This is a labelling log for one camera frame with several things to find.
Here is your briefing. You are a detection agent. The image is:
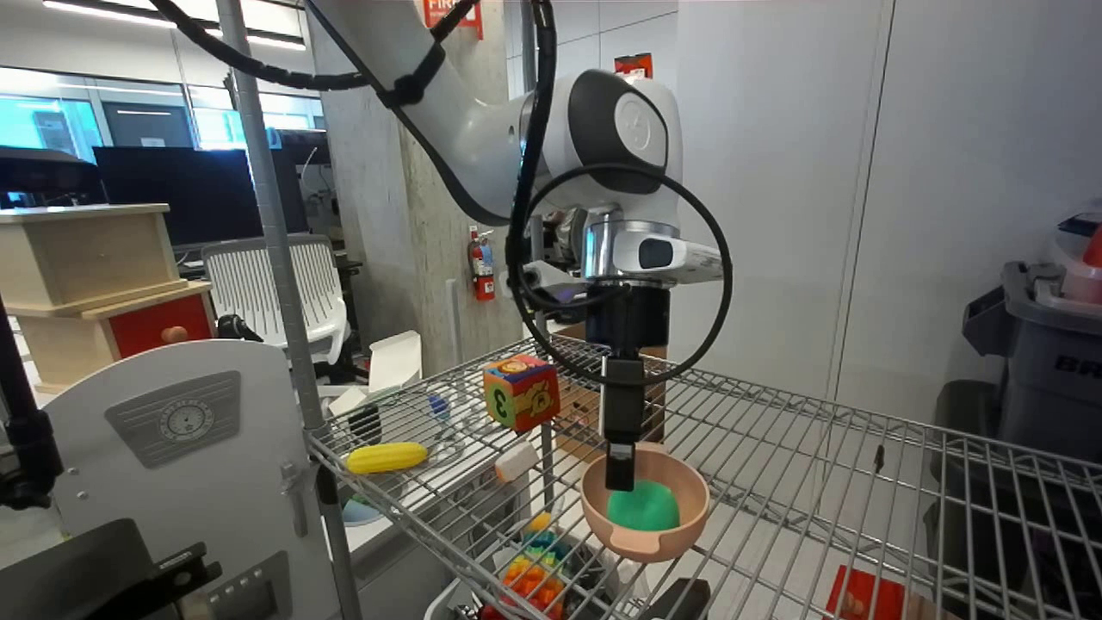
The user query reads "white toy kitchen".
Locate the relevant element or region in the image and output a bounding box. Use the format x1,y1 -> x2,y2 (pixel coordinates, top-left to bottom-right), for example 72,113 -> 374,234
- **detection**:
34,339 -> 347,620

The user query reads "yellow toy corn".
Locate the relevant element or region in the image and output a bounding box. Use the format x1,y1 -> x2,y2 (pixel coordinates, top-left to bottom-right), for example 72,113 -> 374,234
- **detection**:
345,442 -> 429,475

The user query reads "wooden toy cabinet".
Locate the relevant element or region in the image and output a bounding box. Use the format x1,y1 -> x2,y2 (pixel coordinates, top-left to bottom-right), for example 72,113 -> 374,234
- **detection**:
0,203 -> 217,397

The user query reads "metal wire shelf rack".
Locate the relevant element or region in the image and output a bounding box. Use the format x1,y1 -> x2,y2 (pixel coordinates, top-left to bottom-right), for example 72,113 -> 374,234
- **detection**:
215,0 -> 1102,620

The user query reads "grey trash bin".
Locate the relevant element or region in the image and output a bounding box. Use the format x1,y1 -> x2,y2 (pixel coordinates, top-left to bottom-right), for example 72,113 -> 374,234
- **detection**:
962,258 -> 1102,468

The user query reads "green plush toy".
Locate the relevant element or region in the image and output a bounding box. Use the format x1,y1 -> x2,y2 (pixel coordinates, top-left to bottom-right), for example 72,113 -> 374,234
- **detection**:
606,479 -> 681,532

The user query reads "row of monitors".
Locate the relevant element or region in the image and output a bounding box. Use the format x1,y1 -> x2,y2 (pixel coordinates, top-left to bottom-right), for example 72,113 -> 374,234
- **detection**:
0,145 -> 313,252

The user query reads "pink pot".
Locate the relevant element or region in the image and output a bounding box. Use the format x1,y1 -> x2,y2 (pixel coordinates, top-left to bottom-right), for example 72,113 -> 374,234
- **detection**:
580,443 -> 712,565

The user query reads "red flat card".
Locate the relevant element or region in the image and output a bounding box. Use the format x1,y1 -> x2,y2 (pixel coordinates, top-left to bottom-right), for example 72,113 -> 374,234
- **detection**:
825,564 -> 907,620

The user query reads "red fire extinguisher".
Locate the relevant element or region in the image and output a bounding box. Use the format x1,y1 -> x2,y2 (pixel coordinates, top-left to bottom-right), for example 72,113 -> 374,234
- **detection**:
467,226 -> 498,302

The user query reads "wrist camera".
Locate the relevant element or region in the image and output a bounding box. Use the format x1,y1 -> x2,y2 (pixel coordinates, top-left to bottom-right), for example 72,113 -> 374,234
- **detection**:
503,258 -> 588,309

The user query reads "camera on mount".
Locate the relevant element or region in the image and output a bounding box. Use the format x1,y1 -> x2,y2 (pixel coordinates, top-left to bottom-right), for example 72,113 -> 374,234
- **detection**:
0,293 -> 66,511

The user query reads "colourful stacking toy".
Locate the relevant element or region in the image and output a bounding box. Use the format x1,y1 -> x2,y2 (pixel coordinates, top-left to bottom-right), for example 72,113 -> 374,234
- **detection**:
503,511 -> 573,620

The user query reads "open white box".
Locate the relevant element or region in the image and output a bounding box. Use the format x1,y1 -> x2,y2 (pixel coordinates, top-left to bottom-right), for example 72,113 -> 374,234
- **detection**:
327,331 -> 424,419

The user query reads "small white block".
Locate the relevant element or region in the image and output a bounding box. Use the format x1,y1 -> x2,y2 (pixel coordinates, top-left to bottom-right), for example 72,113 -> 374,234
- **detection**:
494,442 -> 540,484

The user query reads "colourful soft number cube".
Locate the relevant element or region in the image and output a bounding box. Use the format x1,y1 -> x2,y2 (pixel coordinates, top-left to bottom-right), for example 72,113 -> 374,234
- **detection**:
481,354 -> 561,433

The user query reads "white office chair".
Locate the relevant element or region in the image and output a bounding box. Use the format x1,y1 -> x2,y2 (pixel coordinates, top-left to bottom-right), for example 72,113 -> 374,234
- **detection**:
201,233 -> 350,381

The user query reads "red drawer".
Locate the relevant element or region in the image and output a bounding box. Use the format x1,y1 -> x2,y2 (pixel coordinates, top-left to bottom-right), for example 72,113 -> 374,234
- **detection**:
107,293 -> 215,360

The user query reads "cardboard box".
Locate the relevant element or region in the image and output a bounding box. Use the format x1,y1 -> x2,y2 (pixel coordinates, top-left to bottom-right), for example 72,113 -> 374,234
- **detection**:
551,322 -> 669,466

